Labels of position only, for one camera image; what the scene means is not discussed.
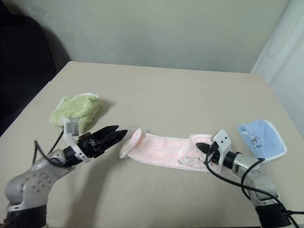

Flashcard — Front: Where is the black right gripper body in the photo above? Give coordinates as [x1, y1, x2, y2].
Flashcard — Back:
[208, 141, 221, 165]

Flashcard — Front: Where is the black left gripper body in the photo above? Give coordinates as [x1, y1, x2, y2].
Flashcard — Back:
[76, 132, 108, 159]

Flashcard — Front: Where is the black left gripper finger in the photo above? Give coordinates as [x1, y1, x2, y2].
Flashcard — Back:
[103, 129, 129, 152]
[93, 124, 120, 141]

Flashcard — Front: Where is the pink baby bib cloth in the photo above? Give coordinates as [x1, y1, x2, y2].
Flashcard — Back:
[118, 128, 216, 173]

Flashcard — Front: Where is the green cloth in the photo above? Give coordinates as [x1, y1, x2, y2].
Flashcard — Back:
[48, 93, 102, 134]

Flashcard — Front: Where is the light blue cloth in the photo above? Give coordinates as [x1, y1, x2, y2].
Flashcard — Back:
[237, 119, 288, 165]

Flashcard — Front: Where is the white plastic panel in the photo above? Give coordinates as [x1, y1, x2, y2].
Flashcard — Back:
[250, 0, 304, 117]

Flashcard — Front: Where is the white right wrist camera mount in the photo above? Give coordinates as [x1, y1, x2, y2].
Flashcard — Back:
[211, 129, 233, 167]

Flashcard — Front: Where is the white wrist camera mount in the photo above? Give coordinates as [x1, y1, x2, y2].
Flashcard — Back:
[62, 116, 90, 164]
[211, 129, 233, 167]

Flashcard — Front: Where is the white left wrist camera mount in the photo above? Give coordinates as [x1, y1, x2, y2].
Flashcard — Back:
[62, 116, 90, 164]

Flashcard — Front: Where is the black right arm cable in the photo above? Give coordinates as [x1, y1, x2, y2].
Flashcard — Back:
[204, 142, 304, 228]

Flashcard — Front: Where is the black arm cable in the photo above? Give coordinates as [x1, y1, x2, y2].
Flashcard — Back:
[204, 142, 304, 228]
[34, 129, 67, 167]

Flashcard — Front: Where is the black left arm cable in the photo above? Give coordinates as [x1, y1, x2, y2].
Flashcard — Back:
[34, 129, 67, 167]

